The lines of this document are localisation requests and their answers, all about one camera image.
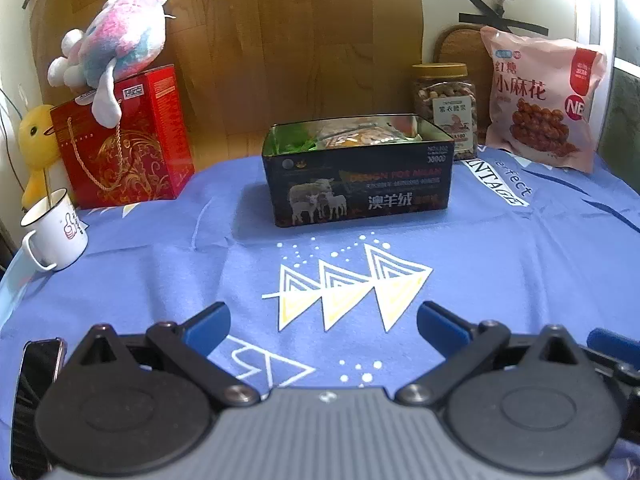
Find round wooden board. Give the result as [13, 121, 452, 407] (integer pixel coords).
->
[432, 24, 493, 133]

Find black tape cross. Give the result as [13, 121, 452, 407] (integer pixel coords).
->
[459, 0, 550, 36]

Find clear nut jar gold lid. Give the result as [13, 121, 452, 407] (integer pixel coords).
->
[411, 62, 480, 162]

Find black smartphone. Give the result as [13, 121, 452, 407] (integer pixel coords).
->
[11, 338, 68, 480]

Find red gift box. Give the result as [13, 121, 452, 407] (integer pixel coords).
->
[50, 64, 196, 211]

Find yellow duck plush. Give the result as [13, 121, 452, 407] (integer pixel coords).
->
[17, 104, 62, 211]

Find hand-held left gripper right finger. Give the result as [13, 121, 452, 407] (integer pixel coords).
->
[397, 302, 593, 408]

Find blue printed cloth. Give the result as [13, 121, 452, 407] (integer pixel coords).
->
[0, 152, 640, 480]

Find pink snack bag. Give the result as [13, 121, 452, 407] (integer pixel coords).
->
[479, 25, 608, 176]

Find dark printed tin box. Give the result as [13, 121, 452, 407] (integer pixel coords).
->
[261, 114, 457, 228]

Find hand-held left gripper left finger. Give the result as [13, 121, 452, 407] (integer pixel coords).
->
[65, 302, 262, 408]

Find orange white snack packet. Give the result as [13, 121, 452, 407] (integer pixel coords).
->
[315, 121, 418, 151]

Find pastel plush toy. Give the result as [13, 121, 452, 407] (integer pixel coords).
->
[47, 0, 177, 128]

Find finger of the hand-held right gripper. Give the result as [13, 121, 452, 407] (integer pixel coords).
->
[586, 327, 640, 397]

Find white enamel mug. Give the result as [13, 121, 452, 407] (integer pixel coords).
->
[20, 187, 90, 272]

